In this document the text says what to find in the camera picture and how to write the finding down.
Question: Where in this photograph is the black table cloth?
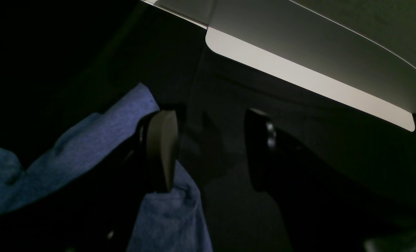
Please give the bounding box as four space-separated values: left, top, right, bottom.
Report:
0 0 416 252

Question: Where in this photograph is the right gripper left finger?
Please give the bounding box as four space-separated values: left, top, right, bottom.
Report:
0 110 179 252

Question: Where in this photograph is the blue-grey t-shirt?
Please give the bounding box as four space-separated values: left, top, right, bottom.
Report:
0 84 213 252

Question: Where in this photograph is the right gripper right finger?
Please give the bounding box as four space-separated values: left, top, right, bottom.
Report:
245 108 416 252

